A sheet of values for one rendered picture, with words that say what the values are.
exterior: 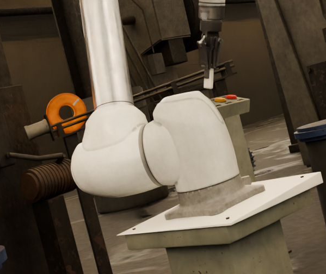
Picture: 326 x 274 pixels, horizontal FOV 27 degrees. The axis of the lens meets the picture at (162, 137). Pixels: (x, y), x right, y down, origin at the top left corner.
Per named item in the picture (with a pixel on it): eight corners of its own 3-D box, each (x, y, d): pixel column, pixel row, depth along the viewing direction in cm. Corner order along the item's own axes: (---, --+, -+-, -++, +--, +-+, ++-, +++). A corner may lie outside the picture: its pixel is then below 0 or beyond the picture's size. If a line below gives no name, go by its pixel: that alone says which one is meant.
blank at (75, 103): (68, 141, 271) (69, 140, 267) (37, 115, 268) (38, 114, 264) (92, 111, 274) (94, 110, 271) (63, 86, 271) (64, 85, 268)
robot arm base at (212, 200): (278, 184, 162) (271, 161, 162) (216, 215, 148) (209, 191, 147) (223, 191, 176) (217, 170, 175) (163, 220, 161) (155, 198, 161)
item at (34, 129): (28, 141, 268) (23, 126, 268) (50, 133, 270) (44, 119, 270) (29, 141, 262) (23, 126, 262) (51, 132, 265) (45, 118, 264)
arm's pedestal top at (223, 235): (314, 203, 161) (309, 186, 160) (231, 244, 138) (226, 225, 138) (213, 213, 183) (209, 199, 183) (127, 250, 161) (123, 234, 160)
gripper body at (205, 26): (209, 18, 239) (208, 44, 241) (195, 19, 233) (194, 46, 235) (227, 19, 235) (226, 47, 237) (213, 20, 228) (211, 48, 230)
